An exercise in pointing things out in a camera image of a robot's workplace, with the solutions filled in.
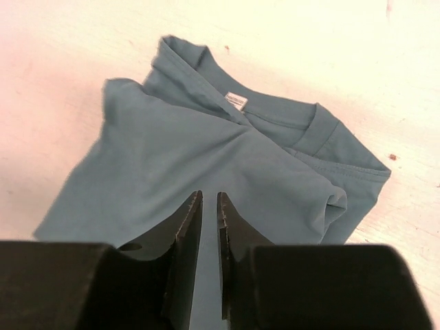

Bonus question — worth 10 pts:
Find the blue t shirt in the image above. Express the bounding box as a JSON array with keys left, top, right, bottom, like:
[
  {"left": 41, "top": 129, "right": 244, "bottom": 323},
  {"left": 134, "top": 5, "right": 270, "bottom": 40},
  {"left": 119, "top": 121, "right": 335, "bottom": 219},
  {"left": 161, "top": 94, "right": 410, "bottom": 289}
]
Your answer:
[{"left": 34, "top": 36, "right": 391, "bottom": 329}]

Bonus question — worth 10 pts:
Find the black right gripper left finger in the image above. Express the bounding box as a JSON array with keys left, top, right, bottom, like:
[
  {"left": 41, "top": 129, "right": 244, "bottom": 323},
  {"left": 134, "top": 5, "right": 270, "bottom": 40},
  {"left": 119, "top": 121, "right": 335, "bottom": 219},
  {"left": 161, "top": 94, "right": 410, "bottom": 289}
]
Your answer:
[{"left": 118, "top": 190, "right": 203, "bottom": 329}]

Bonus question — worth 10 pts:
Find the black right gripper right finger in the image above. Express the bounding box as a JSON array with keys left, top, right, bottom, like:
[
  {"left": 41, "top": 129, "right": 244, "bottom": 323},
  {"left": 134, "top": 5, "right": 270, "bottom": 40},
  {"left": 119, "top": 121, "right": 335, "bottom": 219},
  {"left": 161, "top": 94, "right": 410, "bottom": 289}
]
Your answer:
[{"left": 217, "top": 192, "right": 272, "bottom": 323}]

